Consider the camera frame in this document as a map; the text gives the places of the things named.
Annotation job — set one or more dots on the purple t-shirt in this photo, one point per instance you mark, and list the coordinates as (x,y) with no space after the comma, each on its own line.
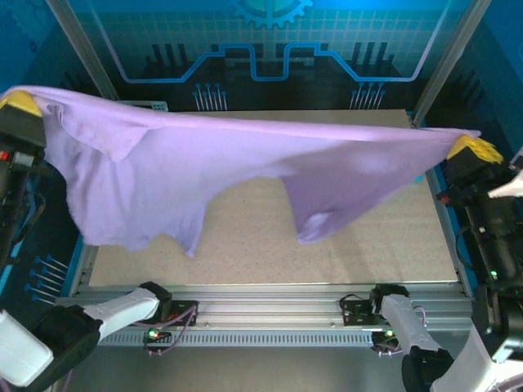
(204,163)

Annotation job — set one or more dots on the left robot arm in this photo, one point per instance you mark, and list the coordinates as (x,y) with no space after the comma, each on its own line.
(122,310)

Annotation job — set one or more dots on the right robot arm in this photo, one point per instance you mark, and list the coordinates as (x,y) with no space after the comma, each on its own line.
(404,322)

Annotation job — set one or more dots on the light blue plastic basket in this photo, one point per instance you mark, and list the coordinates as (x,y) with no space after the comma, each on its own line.
(157,106)

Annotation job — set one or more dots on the small LED circuit board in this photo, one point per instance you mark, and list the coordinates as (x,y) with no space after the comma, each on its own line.
(388,335)
(154,334)

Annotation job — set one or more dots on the aluminium frame post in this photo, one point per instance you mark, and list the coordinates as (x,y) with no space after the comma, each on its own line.
(453,61)
(81,49)

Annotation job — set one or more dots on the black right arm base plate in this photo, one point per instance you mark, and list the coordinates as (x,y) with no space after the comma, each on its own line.
(355,314)

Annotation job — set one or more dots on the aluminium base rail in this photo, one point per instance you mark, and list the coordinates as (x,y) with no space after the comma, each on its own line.
(265,304)

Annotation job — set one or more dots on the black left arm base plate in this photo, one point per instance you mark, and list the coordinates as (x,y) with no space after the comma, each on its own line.
(184,310)

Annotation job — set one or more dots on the grey metal tray frame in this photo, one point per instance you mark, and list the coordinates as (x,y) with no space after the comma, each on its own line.
(265,371)

